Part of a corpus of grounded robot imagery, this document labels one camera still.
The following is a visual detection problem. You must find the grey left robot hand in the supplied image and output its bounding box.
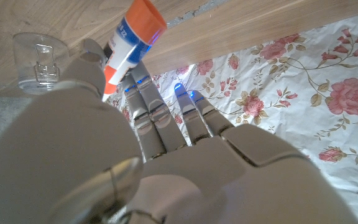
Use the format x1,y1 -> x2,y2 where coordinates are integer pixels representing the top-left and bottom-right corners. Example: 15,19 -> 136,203
0,37 -> 357,224

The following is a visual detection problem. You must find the clear glass jar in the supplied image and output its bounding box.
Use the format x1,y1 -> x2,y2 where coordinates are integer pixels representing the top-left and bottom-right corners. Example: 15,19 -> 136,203
12,32 -> 71,96

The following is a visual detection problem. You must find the floral backdrop cloth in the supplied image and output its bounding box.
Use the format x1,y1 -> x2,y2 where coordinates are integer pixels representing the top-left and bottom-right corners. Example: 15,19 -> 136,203
106,11 -> 358,224

